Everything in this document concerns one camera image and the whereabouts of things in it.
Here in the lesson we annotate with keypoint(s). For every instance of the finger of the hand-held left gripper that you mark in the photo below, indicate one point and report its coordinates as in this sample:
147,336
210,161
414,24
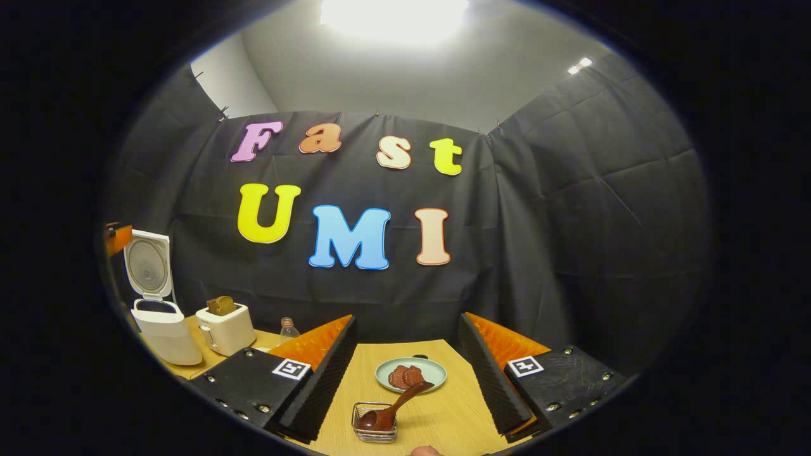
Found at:
118,239

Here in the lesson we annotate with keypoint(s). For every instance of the small ceiling light panel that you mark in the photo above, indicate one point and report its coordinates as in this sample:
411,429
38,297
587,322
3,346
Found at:
580,65

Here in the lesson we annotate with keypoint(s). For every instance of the clear plastic water bottle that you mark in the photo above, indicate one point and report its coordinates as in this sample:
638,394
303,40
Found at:
289,332

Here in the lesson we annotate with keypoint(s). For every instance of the white toaster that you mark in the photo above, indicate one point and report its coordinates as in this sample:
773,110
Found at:
228,332

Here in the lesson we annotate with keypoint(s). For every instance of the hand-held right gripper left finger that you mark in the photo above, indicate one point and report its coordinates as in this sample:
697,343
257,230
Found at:
320,386

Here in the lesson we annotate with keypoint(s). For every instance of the white rice cooker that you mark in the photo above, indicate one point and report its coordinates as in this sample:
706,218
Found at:
165,335

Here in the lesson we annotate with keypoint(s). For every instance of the pale green plate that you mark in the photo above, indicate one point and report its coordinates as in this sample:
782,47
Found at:
384,375

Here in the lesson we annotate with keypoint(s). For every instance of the large ceiling light panel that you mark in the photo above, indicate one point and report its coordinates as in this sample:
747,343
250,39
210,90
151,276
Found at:
393,19

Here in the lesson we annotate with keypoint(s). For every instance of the brown wooden spoon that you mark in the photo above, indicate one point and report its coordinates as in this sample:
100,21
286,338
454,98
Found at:
380,419

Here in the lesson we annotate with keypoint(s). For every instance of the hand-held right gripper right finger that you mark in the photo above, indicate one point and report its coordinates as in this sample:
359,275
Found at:
491,386

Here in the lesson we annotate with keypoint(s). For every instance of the red meat slice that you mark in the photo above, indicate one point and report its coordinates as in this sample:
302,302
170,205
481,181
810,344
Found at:
417,375
398,377

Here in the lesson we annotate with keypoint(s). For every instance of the brown bread slice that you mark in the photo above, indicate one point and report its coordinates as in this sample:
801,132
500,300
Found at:
228,304
214,307

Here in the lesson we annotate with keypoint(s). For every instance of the black backdrop cloth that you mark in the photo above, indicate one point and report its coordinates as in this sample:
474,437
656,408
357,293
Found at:
538,253

